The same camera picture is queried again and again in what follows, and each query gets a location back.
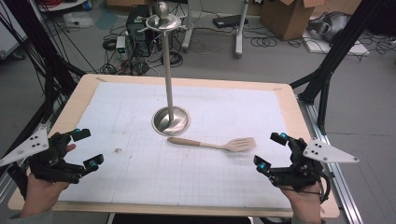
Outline white stand leg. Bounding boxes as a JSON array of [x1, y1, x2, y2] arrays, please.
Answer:
[[234, 0, 250, 60], [180, 0, 196, 52]]

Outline black computer tower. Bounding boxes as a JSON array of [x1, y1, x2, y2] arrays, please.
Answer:
[[125, 4, 154, 59]]

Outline white adapter box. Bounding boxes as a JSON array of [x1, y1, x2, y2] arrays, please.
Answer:
[[115, 35, 127, 54]]

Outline white grid mat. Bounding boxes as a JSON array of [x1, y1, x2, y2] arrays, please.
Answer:
[[57, 81, 294, 210]]

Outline aluminium rail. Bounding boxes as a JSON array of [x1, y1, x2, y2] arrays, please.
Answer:
[[296, 95, 364, 224], [0, 102, 64, 204]]

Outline tangle of black cables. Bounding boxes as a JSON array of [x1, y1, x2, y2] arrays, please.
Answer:
[[102, 26, 185, 77]]

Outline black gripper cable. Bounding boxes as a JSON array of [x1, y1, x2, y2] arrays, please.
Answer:
[[317, 171, 332, 203]]

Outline white board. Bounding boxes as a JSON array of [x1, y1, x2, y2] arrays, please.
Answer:
[[302, 36, 372, 57]]

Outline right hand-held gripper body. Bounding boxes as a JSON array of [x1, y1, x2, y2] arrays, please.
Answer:
[[266, 137, 361, 203]]

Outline black frame struts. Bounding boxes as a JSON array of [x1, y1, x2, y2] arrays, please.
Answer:
[[289, 0, 386, 136], [0, 0, 87, 158]]

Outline wooden slotted spatula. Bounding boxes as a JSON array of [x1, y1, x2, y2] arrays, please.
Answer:
[[166, 136, 258, 154]]

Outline metal utensil stand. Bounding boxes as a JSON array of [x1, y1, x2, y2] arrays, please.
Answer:
[[136, 1, 191, 137]]

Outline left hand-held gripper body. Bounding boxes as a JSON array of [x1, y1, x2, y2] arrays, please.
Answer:
[[0, 127, 91, 200]]

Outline coiled black cable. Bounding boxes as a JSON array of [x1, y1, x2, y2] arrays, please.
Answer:
[[249, 35, 278, 49]]

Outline person's left hand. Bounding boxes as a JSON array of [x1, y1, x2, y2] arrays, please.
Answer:
[[20, 143, 78, 218]]

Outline black flat device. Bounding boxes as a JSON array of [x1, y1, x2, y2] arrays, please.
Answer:
[[212, 14, 249, 29]]

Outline cardboard box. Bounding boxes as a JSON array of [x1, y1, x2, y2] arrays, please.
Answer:
[[259, 0, 327, 42]]

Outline grey bag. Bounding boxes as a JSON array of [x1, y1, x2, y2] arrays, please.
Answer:
[[307, 10, 352, 43]]

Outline person's right hand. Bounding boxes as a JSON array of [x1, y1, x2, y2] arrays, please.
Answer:
[[279, 184, 323, 221]]

